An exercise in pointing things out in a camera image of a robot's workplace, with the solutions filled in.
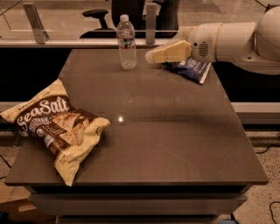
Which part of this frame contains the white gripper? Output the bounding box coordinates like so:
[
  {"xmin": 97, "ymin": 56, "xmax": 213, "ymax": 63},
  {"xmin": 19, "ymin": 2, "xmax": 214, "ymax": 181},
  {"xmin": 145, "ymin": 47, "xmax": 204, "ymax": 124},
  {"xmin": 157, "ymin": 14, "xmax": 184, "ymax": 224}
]
[{"xmin": 145, "ymin": 23, "xmax": 222, "ymax": 64}]

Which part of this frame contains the clear plastic water bottle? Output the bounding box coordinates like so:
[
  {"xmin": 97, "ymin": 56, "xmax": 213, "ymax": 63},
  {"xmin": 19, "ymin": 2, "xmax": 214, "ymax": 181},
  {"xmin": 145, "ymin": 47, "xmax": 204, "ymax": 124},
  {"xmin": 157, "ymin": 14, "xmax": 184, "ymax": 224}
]
[{"xmin": 116, "ymin": 14, "xmax": 137, "ymax": 70}]

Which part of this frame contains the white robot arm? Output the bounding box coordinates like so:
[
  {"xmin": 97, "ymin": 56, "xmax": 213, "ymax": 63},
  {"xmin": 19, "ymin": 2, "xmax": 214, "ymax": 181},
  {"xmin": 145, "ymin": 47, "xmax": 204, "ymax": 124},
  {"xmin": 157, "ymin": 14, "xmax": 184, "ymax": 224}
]
[{"xmin": 145, "ymin": 6, "xmax": 280, "ymax": 75}]

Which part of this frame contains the blue chips bag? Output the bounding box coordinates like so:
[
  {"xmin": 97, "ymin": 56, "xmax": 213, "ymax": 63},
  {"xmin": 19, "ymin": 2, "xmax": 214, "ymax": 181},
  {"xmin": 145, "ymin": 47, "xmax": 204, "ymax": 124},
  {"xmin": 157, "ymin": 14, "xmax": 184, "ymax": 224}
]
[{"xmin": 164, "ymin": 58, "xmax": 211, "ymax": 85}]

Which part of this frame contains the black office chair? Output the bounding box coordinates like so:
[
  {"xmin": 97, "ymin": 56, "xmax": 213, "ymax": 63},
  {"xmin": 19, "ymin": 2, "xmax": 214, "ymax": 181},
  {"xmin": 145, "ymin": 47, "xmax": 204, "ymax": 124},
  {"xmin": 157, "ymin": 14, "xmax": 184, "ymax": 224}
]
[{"xmin": 80, "ymin": 0, "xmax": 180, "ymax": 39}]

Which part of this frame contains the glass partition panel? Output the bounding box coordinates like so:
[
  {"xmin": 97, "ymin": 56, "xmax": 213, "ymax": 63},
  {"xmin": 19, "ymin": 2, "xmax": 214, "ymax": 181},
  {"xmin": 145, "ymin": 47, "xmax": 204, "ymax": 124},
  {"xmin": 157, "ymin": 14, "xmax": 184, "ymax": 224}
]
[{"xmin": 0, "ymin": 0, "xmax": 280, "ymax": 39}]

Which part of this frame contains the sea salt chips bag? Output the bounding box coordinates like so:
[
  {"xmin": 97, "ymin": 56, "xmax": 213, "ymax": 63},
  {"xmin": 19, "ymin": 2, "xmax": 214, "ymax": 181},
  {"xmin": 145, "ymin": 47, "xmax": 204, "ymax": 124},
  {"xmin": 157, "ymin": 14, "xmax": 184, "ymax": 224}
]
[{"xmin": 1, "ymin": 80, "xmax": 110, "ymax": 186}]

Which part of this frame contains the table drawer front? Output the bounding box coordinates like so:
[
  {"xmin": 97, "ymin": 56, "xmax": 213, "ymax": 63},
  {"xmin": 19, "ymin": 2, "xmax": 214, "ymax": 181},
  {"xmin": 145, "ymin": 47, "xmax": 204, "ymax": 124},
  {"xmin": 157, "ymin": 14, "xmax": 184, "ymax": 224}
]
[{"xmin": 29, "ymin": 194, "xmax": 247, "ymax": 216}]

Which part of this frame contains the cardboard box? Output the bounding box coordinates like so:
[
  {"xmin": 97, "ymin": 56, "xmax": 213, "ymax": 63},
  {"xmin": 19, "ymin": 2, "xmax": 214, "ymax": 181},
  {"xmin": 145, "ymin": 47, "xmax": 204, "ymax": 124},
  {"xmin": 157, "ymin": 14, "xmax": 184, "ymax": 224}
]
[{"xmin": 0, "ymin": 182, "xmax": 56, "ymax": 224}]

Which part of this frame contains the middle metal bracket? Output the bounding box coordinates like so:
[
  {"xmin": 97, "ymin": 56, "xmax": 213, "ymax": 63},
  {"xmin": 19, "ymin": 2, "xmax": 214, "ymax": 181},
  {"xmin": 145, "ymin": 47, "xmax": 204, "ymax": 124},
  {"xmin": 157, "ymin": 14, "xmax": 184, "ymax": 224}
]
[{"xmin": 146, "ymin": 3, "xmax": 156, "ymax": 45}]

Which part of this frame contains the metal bracket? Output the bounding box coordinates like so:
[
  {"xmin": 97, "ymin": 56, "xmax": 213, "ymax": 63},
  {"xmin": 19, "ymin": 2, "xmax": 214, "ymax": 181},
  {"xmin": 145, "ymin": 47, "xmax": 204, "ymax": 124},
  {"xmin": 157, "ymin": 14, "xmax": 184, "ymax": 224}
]
[
  {"xmin": 146, "ymin": 3, "xmax": 156, "ymax": 45},
  {"xmin": 23, "ymin": 3, "xmax": 49, "ymax": 44}
]

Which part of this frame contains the left metal bracket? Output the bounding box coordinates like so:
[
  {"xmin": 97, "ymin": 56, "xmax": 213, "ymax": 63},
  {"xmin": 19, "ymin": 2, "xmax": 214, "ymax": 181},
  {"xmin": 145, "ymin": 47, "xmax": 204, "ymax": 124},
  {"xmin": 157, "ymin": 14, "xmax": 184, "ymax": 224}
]
[{"xmin": 23, "ymin": 3, "xmax": 49, "ymax": 44}]

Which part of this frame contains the black floor cable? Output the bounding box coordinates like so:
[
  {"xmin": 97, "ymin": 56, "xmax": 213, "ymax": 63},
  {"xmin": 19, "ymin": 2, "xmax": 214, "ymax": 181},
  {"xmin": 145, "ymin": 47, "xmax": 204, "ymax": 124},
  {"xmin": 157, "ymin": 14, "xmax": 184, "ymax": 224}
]
[{"xmin": 255, "ymin": 143, "xmax": 280, "ymax": 224}]

